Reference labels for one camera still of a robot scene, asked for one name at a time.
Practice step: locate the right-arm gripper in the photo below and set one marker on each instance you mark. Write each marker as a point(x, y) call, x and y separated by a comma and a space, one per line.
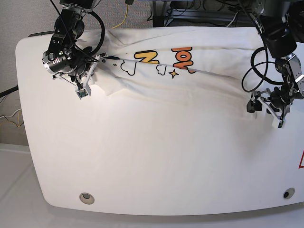
point(72, 70)

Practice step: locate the black equipment rack frame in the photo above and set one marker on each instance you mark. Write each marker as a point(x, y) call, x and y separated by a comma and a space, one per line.
point(216, 13)

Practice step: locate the table grommet hole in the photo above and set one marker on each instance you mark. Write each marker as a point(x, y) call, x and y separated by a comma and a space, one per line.
point(288, 193)
point(86, 198)

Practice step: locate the white printed T-shirt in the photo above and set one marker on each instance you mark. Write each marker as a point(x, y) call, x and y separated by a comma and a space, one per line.
point(196, 67)

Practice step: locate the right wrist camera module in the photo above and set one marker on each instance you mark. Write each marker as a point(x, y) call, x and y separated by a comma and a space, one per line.
point(83, 92)

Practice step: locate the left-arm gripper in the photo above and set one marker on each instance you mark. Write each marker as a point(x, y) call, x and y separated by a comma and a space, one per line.
point(276, 103)

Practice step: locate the left table grommet hole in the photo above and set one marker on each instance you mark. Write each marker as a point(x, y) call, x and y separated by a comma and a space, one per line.
point(86, 198)

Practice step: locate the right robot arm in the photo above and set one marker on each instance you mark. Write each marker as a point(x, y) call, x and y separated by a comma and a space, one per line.
point(68, 27)

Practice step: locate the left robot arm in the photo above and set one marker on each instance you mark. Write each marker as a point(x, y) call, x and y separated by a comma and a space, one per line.
point(280, 24)

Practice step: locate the right table grommet hole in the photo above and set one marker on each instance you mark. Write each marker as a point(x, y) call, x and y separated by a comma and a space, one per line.
point(288, 193)

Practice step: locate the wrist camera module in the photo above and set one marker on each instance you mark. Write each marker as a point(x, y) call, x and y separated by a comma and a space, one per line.
point(83, 92)
point(277, 123)

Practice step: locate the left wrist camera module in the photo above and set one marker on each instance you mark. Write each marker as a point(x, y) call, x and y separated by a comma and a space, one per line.
point(277, 123)

